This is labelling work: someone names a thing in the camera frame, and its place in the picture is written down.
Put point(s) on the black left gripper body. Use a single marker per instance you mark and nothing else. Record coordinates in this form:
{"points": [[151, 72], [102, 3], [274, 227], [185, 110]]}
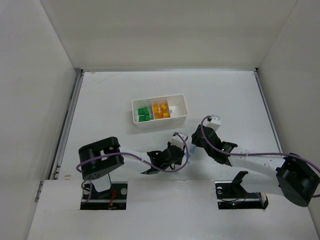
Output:
{"points": [[176, 153]]}

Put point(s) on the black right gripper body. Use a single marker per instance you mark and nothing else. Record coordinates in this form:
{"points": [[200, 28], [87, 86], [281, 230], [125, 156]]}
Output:
{"points": [[200, 138]]}

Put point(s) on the light blue lego piece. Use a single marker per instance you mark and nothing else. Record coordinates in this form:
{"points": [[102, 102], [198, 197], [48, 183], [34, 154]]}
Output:
{"points": [[193, 150], [189, 158]]}

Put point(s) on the yellow oval printed lego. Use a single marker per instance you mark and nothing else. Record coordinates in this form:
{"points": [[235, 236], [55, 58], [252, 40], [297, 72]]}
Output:
{"points": [[160, 111]]}

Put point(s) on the green yellow lego stack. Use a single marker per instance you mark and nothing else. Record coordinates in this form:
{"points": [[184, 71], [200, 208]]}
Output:
{"points": [[143, 114]]}

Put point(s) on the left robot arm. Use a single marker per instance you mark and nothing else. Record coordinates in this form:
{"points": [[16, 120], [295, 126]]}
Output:
{"points": [[99, 159]]}

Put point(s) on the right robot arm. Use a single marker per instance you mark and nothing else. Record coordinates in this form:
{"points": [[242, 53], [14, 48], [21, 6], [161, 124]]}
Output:
{"points": [[285, 175]]}

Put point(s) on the white three-compartment container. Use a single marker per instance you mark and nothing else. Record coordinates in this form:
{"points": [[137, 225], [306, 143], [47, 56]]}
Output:
{"points": [[175, 102]]}

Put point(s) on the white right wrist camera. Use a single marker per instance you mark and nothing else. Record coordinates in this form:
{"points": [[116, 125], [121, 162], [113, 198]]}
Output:
{"points": [[214, 122]]}

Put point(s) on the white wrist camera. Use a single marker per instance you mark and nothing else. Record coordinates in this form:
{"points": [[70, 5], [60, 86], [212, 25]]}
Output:
{"points": [[179, 140], [214, 122]]}

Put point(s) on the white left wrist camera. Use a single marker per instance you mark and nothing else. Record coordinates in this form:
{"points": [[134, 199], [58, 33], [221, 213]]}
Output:
{"points": [[179, 140]]}

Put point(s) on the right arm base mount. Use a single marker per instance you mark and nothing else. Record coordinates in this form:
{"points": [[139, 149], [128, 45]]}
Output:
{"points": [[232, 196]]}

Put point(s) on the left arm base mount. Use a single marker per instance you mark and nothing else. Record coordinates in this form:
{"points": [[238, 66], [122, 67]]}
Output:
{"points": [[112, 199]]}

